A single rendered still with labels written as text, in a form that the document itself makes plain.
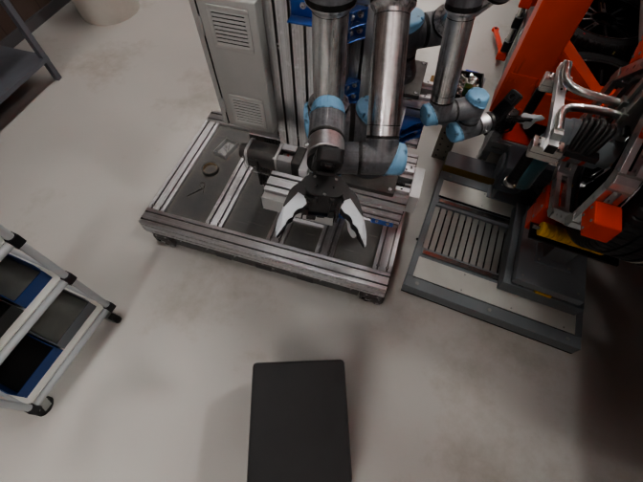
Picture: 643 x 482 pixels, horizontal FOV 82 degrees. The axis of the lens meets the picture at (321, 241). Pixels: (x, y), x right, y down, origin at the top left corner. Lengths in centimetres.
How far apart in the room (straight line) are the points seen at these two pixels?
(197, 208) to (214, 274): 35
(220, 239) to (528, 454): 164
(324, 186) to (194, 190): 147
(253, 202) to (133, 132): 118
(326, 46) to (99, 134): 220
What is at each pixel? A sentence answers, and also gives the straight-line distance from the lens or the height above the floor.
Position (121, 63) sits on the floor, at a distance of 350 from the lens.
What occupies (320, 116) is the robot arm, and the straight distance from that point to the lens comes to 78.
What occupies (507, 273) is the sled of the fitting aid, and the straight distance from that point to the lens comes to 200.
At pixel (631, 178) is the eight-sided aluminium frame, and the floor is 98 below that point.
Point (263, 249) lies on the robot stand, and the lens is 178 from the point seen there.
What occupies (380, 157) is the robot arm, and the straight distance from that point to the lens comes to 85.
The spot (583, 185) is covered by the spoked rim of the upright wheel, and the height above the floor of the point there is 62.
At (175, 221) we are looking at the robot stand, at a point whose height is 23.
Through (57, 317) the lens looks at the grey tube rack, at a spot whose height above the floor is 19.
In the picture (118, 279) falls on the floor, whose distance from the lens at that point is 221.
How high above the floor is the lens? 176
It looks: 60 degrees down
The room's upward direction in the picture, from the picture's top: straight up
